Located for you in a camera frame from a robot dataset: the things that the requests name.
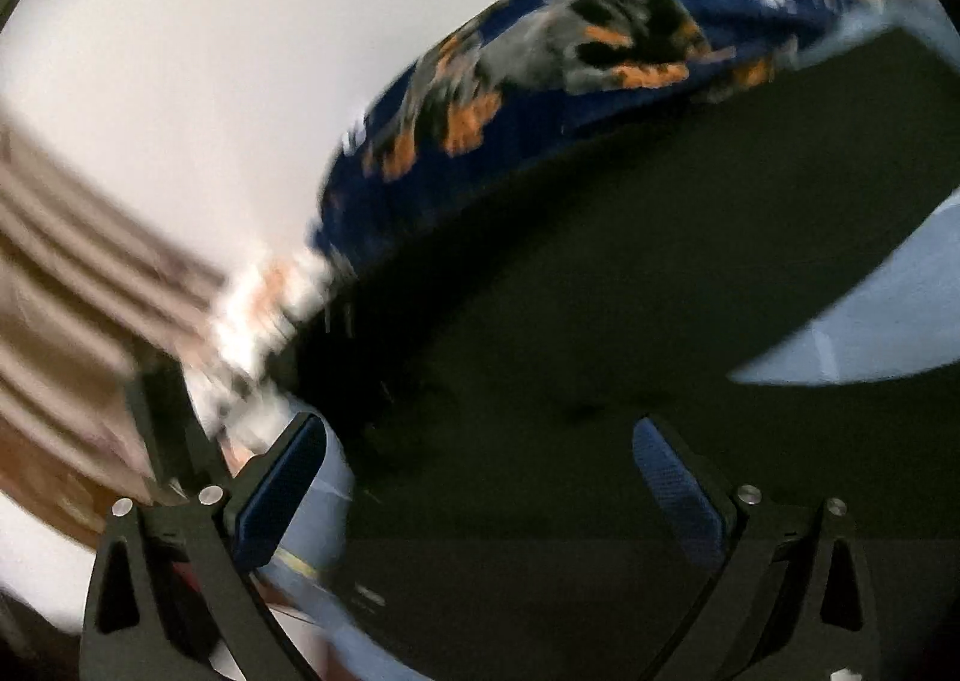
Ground blue grid bedsheet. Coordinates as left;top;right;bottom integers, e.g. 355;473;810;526
257;184;960;681

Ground beige striped curtain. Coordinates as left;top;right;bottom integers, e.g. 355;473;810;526
2;121;223;497

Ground navy dog print blanket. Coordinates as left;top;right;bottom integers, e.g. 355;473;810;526
311;0;848;271

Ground white floral pillow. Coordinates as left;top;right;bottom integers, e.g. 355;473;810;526
182;249;334;473

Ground black denim pants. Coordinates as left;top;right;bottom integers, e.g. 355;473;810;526
277;23;960;681

